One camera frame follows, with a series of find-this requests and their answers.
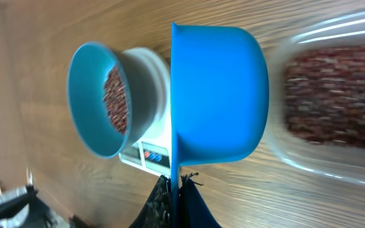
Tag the blue metal bowl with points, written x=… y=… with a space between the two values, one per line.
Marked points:
x=87 y=74

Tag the clear plastic food container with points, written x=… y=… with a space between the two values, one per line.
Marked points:
x=341 y=163

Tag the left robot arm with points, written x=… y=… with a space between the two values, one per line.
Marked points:
x=20 y=207

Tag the red beans in bowl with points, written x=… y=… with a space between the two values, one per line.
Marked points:
x=115 y=101

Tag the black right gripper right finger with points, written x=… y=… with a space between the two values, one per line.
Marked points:
x=192 y=210

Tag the red beans in container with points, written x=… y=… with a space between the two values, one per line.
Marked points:
x=324 y=100

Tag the blue plastic measuring scoop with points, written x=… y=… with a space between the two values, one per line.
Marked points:
x=219 y=98

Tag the white digital kitchen scale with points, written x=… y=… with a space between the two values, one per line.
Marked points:
x=152 y=152

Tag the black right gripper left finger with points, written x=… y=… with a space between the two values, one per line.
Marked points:
x=157 y=210

